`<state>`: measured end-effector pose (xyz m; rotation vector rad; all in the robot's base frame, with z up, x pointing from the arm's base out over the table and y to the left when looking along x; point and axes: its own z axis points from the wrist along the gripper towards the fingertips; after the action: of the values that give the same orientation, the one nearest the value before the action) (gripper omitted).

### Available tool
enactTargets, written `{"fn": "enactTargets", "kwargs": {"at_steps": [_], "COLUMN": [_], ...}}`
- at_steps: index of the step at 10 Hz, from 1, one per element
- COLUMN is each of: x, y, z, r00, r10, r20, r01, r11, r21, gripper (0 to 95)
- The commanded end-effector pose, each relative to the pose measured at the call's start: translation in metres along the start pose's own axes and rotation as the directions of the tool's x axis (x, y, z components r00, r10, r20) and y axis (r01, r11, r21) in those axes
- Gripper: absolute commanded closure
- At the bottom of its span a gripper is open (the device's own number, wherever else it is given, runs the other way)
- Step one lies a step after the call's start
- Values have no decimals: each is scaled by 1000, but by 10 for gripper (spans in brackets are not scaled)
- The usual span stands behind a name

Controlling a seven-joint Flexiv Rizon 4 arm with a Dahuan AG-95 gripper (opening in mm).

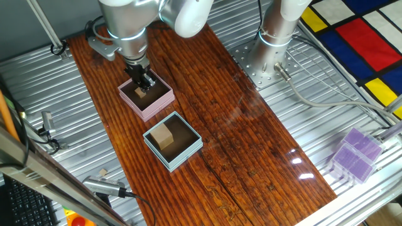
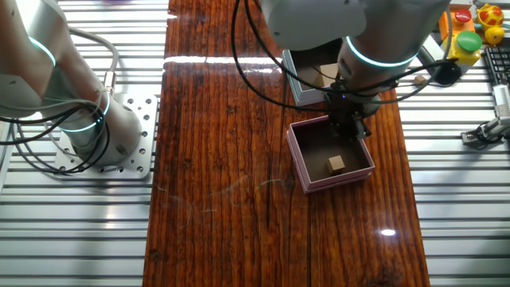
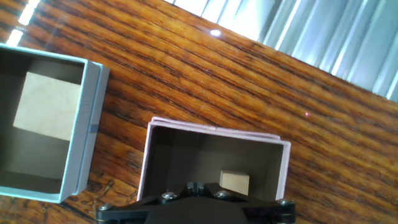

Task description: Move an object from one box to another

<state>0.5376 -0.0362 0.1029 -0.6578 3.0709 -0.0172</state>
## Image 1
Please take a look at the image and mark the black cable tie loop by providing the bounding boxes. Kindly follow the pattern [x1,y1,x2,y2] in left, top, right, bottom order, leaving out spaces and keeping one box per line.
[50,40,68,57]

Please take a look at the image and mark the red emergency stop button box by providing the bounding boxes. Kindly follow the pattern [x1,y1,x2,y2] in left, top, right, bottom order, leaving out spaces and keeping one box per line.
[62,207,97,226]

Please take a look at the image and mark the light blue cardboard box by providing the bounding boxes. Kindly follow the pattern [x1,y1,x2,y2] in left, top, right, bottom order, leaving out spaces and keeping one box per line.
[143,111,204,173]

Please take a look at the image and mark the glossy wood-grain board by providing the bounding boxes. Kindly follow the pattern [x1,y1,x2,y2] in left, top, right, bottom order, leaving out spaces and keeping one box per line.
[67,3,337,226]

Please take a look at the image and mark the thin metal pole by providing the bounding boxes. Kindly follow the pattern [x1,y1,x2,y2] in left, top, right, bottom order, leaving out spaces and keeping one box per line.
[26,0,70,60]

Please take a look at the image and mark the thick grey cable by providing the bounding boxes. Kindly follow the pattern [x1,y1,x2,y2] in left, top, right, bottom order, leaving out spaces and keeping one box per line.
[273,62,402,123]

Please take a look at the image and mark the clear purple plastic case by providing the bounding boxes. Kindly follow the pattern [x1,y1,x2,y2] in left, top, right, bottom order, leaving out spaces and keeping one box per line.
[340,127,386,164]
[328,143,377,185]

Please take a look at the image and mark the colour block patterned cloth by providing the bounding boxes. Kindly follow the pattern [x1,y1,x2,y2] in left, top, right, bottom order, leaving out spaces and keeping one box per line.
[298,0,402,120]

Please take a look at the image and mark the black cable bundle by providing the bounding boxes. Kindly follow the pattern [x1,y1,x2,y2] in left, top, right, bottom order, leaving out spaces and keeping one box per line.
[256,0,266,35]

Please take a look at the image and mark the orange pole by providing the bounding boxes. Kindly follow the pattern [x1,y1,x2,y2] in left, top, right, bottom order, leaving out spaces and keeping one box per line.
[0,89,20,142]

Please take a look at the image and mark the small silver camera on mount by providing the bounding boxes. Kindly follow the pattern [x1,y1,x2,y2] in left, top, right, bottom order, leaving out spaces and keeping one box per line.
[40,110,60,148]

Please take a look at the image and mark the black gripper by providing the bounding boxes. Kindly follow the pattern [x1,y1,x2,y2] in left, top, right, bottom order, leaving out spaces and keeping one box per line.
[124,59,156,94]

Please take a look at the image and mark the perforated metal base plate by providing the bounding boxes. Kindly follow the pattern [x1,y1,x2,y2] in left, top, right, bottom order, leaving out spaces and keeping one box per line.
[231,39,302,90]

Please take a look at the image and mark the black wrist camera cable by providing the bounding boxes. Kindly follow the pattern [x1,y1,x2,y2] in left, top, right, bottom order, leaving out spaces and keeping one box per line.
[84,15,109,43]

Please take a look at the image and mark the ribbed silver camera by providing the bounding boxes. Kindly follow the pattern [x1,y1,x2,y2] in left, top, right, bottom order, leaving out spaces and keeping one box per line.
[82,175,127,198]

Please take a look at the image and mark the large wooden cube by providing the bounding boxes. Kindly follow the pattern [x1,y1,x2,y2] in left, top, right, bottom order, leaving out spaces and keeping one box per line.
[149,122,175,151]

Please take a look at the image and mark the aluminium edge rail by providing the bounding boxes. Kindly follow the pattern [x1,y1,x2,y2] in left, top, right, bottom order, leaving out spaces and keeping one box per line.
[295,156,402,226]

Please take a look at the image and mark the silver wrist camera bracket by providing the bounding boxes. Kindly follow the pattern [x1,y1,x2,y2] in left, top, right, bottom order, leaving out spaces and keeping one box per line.
[87,36,121,62]

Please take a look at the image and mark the pink cardboard box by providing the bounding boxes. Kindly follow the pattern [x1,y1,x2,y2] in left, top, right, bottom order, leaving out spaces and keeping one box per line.
[117,69,176,123]

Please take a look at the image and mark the aluminium frame bar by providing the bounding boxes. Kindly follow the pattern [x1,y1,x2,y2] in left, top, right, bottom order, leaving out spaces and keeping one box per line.
[0,125,129,226]

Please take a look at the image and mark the black keyboard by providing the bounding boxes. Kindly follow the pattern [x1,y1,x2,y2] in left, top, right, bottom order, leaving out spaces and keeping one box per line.
[3,175,60,226]

